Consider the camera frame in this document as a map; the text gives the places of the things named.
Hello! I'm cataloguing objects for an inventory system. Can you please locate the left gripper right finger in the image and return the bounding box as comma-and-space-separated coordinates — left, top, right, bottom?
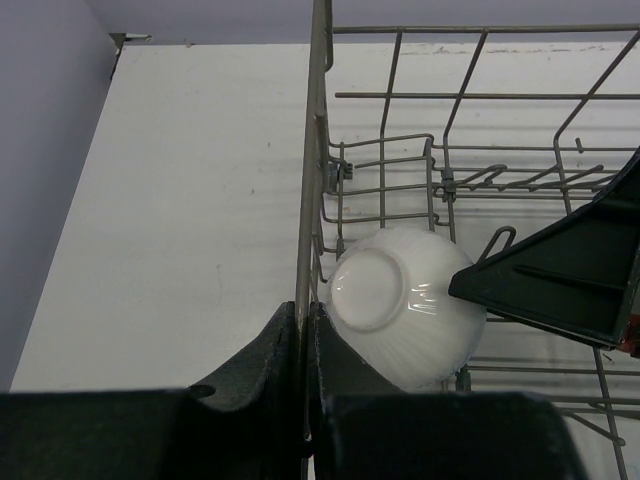
308, 304, 587, 479

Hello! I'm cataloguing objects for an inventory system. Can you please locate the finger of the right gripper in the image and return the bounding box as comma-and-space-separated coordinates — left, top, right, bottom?
448, 155, 639, 349

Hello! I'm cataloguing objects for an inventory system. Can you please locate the white ribbed ceramic bowl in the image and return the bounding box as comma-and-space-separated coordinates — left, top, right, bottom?
327, 227, 487, 393

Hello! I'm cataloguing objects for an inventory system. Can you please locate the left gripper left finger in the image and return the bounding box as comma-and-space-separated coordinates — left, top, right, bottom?
1, 302, 303, 479

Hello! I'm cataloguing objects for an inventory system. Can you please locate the grey wire dish rack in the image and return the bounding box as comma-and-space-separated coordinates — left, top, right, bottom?
295, 1, 639, 479

